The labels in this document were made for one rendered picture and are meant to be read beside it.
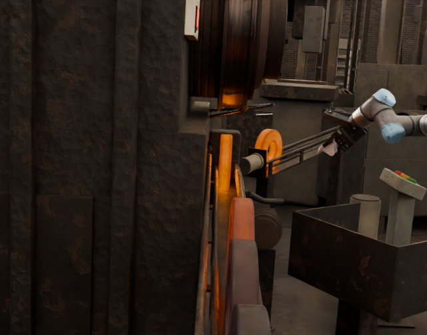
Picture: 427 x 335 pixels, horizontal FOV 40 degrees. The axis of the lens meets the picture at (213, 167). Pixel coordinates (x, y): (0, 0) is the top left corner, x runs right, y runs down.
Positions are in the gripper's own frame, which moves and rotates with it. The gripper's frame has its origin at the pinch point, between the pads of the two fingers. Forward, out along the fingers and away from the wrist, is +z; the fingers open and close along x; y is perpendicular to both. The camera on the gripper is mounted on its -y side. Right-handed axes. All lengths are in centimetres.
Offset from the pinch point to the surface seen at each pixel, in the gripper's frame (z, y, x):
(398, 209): -2.7, 38.6, 9.2
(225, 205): -17, -6, -89
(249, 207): -56, -1, -133
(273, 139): -0.5, -13.8, -22.2
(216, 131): -7, -26, -56
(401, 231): 2.5, 46.4, 8.1
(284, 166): 7.8, -3.9, -15.3
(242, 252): -63, 2, -150
